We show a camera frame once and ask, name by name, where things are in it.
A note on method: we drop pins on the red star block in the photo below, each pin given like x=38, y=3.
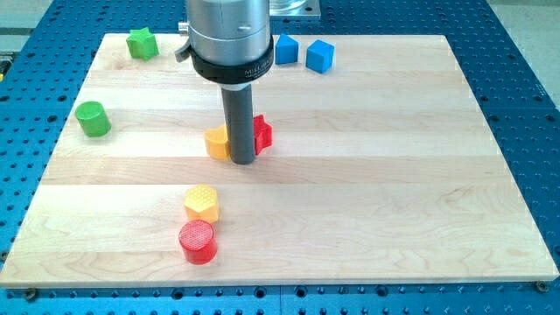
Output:
x=262, y=134

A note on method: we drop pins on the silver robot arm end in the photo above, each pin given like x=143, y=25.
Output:
x=229, y=41

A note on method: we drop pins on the green star block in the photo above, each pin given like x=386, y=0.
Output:
x=142, y=44

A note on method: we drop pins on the yellow heart block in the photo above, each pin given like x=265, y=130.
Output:
x=217, y=143

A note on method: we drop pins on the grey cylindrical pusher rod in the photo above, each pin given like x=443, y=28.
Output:
x=238, y=111

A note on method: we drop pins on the yellow hexagon block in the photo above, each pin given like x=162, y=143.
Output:
x=201, y=203

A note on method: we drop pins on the light wooden board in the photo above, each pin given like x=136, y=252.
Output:
x=382, y=171

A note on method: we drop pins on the blue pentagon block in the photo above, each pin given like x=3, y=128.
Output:
x=286, y=50

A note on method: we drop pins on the blue cube block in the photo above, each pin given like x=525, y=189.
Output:
x=319, y=56

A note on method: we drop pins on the red cylinder block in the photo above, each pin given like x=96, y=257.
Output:
x=197, y=240

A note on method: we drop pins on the green cylinder block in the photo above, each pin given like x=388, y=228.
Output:
x=93, y=119

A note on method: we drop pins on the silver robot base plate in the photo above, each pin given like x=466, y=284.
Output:
x=294, y=9

